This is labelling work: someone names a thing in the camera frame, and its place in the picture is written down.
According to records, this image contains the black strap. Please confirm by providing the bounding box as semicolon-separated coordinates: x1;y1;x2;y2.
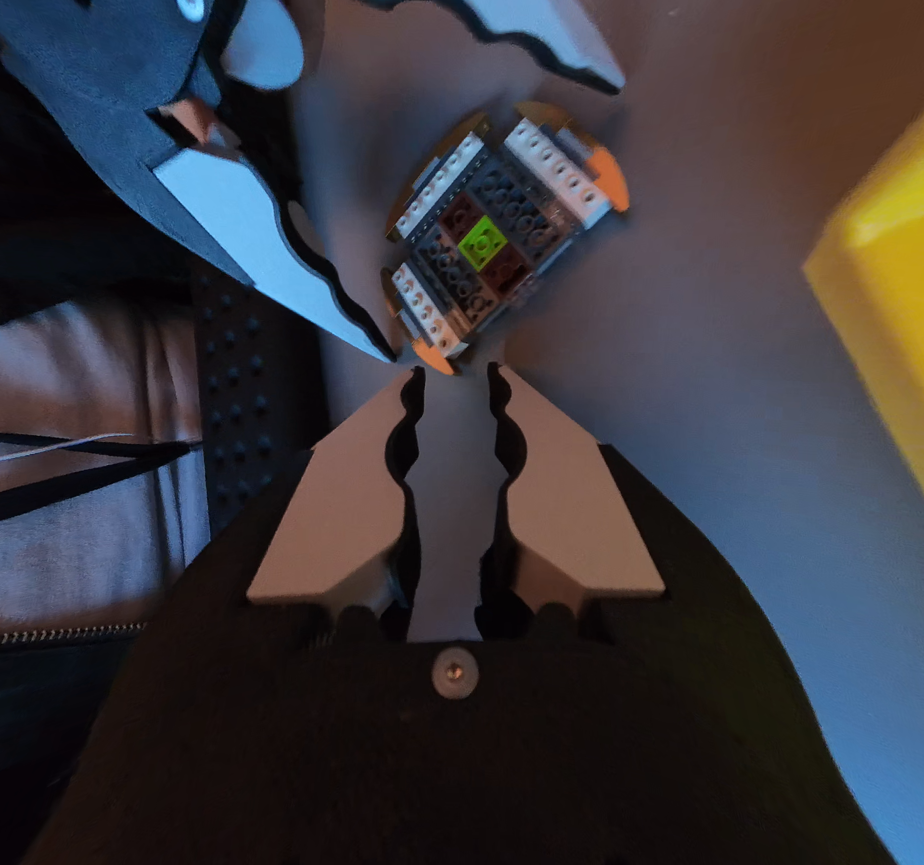
0;446;194;521
0;432;203;459

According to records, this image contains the grey desk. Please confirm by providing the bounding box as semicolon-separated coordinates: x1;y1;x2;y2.
289;0;924;865

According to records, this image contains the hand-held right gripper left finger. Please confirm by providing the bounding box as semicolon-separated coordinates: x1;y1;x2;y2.
247;365;427;618

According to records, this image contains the yellow plastic bin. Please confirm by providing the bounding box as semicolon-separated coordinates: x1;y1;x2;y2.
803;114;924;492

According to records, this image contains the dark zippered jacket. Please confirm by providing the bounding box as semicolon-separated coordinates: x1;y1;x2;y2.
0;620;149;865

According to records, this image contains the thin white cable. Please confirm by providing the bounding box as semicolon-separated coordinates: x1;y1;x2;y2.
0;434;135;463

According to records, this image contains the black perforated panel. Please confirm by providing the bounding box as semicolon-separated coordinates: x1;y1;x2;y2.
191;266;329;541

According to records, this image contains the toy brick model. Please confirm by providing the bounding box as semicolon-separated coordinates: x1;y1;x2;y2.
380;101;630;376

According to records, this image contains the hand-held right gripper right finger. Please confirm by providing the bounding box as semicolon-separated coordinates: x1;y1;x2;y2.
478;363;667;615

